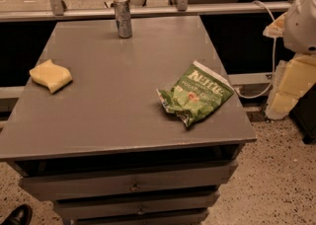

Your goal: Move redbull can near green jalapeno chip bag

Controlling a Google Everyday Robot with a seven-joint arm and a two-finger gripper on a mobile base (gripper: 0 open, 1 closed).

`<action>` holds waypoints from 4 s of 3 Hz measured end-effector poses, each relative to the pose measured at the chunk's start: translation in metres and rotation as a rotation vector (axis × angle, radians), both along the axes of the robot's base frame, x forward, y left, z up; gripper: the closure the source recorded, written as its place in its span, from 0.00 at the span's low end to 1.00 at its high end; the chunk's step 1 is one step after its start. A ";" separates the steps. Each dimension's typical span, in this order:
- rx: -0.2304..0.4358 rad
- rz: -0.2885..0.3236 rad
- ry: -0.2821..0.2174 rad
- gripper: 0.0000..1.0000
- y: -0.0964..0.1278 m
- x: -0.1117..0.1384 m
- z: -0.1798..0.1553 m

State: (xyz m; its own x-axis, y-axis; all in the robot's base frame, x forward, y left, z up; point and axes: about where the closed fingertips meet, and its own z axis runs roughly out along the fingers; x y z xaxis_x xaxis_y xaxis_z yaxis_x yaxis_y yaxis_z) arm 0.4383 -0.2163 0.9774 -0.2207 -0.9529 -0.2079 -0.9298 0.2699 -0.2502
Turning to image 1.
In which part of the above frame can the bottom grey drawer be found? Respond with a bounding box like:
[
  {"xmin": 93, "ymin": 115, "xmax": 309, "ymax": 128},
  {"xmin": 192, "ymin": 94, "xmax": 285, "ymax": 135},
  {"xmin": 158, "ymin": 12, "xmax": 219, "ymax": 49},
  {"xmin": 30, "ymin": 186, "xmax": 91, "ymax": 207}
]
[{"xmin": 76, "ymin": 208, "xmax": 208, "ymax": 225}]

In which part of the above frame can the middle grey drawer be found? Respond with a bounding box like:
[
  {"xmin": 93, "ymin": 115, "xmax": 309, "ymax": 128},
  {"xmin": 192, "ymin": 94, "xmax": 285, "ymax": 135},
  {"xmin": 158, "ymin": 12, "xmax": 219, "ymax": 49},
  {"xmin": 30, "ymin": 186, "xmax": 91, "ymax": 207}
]
[{"xmin": 54, "ymin": 190, "xmax": 219, "ymax": 219}]

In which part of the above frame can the top grey drawer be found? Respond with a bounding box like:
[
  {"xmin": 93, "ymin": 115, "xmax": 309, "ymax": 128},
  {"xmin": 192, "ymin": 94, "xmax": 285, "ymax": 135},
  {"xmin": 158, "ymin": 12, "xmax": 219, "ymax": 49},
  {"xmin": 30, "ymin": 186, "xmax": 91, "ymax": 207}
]
[{"xmin": 20, "ymin": 160, "xmax": 238, "ymax": 200}]

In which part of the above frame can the yellow sponge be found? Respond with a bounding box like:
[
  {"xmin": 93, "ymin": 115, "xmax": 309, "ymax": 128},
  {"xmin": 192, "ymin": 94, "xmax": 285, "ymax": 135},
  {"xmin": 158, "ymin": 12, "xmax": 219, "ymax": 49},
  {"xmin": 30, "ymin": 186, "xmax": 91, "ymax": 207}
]
[{"xmin": 30, "ymin": 59, "xmax": 72, "ymax": 94}]

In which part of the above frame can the silver redbull can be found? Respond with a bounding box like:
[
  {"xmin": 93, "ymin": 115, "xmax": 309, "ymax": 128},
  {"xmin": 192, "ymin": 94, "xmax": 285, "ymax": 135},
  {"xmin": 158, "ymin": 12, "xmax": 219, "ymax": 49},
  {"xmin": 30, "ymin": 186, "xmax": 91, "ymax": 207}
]
[{"xmin": 114, "ymin": 0, "xmax": 132, "ymax": 38}]

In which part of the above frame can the green jalapeno chip bag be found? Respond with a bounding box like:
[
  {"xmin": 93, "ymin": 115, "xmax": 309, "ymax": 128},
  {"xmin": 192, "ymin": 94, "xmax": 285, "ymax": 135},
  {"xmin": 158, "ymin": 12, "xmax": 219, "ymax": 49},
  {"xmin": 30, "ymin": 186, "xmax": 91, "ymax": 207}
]
[{"xmin": 156, "ymin": 61, "xmax": 234, "ymax": 127}]

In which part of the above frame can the grey drawer cabinet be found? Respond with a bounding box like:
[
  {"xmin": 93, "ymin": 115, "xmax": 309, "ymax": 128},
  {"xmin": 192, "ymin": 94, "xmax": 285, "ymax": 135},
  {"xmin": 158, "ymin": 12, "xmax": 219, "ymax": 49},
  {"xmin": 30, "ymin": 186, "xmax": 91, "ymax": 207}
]
[{"xmin": 0, "ymin": 15, "xmax": 258, "ymax": 225}]

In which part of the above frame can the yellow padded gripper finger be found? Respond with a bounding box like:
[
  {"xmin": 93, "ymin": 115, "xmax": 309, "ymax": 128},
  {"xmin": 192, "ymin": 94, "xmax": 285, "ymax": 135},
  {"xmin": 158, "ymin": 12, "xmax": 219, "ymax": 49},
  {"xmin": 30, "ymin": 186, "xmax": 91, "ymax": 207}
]
[{"xmin": 265, "ymin": 53, "xmax": 316, "ymax": 119}]

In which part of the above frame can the white cable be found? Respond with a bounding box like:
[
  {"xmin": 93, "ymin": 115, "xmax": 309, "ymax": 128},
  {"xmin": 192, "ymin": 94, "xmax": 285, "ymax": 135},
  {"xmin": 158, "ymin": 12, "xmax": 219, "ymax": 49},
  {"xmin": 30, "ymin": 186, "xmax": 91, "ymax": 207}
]
[{"xmin": 234, "ymin": 0, "xmax": 278, "ymax": 100}]

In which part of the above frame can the grey drawer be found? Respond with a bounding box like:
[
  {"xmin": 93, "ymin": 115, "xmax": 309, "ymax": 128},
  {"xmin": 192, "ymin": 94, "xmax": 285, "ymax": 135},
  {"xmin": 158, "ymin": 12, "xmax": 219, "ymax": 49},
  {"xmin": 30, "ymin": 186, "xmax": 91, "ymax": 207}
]
[
  {"xmin": 54, "ymin": 190, "xmax": 219, "ymax": 219},
  {"xmin": 76, "ymin": 208, "xmax": 208, "ymax": 225},
  {"xmin": 20, "ymin": 160, "xmax": 238, "ymax": 200}
]

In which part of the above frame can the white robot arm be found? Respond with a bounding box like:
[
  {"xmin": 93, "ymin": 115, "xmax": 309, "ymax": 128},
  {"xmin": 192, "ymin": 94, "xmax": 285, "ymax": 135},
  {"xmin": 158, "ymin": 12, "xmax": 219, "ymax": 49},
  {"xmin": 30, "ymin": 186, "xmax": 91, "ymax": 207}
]
[{"xmin": 263, "ymin": 0, "xmax": 316, "ymax": 120}]

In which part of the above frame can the black shoe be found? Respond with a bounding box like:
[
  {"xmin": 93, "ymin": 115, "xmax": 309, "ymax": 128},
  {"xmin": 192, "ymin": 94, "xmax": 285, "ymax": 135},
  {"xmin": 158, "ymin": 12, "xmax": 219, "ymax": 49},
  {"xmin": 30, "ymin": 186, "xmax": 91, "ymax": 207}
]
[{"xmin": 1, "ymin": 204, "xmax": 33, "ymax": 225}]

